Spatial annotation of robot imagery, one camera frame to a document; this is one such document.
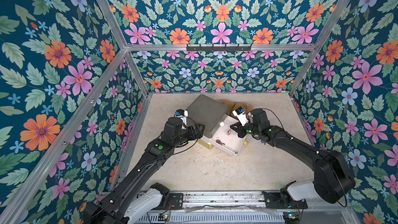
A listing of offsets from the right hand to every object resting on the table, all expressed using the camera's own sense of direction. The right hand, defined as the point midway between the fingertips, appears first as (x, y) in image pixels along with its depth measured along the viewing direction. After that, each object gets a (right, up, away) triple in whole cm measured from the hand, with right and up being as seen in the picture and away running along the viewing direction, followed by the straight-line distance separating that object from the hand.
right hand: (232, 125), depth 84 cm
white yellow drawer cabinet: (-15, -11, +3) cm, 19 cm away
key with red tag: (-1, -4, +1) cm, 4 cm away
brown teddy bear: (+3, +11, +17) cm, 20 cm away
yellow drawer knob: (+8, -10, 0) cm, 13 cm away
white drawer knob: (-6, +1, -3) cm, 6 cm away
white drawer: (-2, -8, +2) cm, 9 cm away
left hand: (-17, 0, -9) cm, 19 cm away
